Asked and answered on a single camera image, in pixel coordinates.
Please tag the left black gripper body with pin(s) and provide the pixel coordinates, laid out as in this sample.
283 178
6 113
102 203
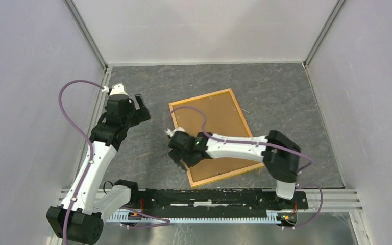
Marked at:
135 116

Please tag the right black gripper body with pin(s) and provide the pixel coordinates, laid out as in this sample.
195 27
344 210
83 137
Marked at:
176 156

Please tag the brown backing board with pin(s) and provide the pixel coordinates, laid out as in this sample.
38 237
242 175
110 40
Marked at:
223 115

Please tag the wooden picture frame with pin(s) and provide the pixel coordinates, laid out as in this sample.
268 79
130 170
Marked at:
243 118

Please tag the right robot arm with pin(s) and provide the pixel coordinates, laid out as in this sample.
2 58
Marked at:
279 154

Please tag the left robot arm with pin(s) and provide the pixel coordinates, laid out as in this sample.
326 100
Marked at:
81 217

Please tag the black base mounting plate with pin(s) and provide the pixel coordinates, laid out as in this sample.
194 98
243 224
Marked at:
214 203

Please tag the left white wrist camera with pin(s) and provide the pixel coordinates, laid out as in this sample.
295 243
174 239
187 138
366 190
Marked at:
117 89

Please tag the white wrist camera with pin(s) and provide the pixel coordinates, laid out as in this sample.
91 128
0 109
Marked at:
170 132
117 89

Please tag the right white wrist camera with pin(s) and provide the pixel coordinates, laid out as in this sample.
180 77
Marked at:
170 132

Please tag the aluminium rail frame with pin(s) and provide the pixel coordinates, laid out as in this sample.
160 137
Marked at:
270 96

